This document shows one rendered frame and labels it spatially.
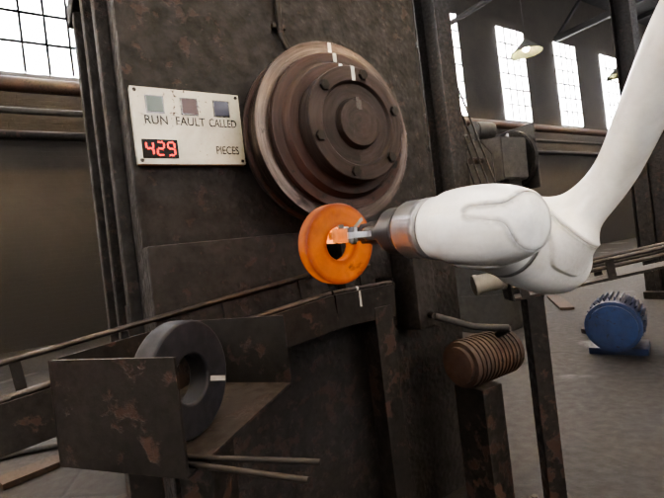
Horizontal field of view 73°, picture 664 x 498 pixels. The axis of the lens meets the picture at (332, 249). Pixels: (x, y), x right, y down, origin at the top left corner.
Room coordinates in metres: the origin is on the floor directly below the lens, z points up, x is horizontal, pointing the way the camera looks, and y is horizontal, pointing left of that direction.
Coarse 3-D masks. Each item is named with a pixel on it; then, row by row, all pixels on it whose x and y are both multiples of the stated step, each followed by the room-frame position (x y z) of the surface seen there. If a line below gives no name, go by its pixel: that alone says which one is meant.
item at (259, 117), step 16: (304, 48) 1.12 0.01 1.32; (320, 48) 1.15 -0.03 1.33; (336, 48) 1.18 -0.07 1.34; (272, 64) 1.07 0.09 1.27; (288, 64) 1.09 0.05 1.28; (368, 64) 1.23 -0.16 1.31; (272, 80) 1.07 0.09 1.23; (256, 96) 1.04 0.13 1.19; (256, 112) 1.04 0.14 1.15; (400, 112) 1.29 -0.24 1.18; (256, 128) 1.04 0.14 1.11; (256, 144) 1.07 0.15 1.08; (272, 144) 1.06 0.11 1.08; (256, 160) 1.09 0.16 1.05; (272, 160) 1.05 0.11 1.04; (272, 176) 1.05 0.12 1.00; (400, 176) 1.27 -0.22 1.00; (288, 192) 1.07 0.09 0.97; (304, 208) 1.09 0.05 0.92; (368, 208) 1.20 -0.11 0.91
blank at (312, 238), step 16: (320, 208) 0.83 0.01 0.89; (336, 208) 0.85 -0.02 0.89; (352, 208) 0.87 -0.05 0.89; (304, 224) 0.83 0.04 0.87; (320, 224) 0.83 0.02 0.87; (336, 224) 0.85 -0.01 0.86; (352, 224) 0.87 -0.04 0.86; (304, 240) 0.82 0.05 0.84; (320, 240) 0.83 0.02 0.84; (304, 256) 0.82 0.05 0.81; (320, 256) 0.83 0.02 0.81; (352, 256) 0.87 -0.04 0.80; (368, 256) 0.89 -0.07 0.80; (320, 272) 0.83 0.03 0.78; (336, 272) 0.85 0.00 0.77; (352, 272) 0.87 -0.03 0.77
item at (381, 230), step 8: (392, 208) 0.70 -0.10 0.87; (384, 216) 0.70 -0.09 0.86; (376, 224) 0.70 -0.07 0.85; (384, 224) 0.69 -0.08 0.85; (376, 232) 0.70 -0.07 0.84; (384, 232) 0.69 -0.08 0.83; (376, 240) 0.71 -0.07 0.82; (384, 240) 0.69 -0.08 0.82; (384, 248) 0.71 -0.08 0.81; (392, 248) 0.69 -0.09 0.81
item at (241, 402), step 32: (224, 320) 0.78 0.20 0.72; (256, 320) 0.76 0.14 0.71; (96, 352) 0.64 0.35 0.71; (128, 352) 0.69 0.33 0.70; (224, 352) 0.79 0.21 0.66; (256, 352) 0.76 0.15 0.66; (288, 352) 0.74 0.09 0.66; (64, 384) 0.57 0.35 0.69; (96, 384) 0.55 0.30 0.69; (128, 384) 0.53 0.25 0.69; (160, 384) 0.51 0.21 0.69; (256, 384) 0.75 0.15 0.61; (288, 384) 0.73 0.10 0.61; (64, 416) 0.57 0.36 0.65; (96, 416) 0.55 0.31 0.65; (128, 416) 0.53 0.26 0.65; (160, 416) 0.51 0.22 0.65; (224, 416) 0.65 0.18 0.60; (64, 448) 0.57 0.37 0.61; (96, 448) 0.55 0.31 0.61; (128, 448) 0.53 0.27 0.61; (160, 448) 0.51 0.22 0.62; (192, 448) 0.57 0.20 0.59; (224, 448) 0.68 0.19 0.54; (192, 480) 0.66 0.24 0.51; (224, 480) 0.67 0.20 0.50
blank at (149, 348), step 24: (168, 336) 0.56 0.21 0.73; (192, 336) 0.60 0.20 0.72; (216, 336) 0.65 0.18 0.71; (192, 360) 0.62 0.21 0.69; (216, 360) 0.64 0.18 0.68; (192, 384) 0.63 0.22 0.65; (216, 384) 0.64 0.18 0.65; (192, 408) 0.59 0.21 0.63; (216, 408) 0.63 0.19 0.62; (192, 432) 0.58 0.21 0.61
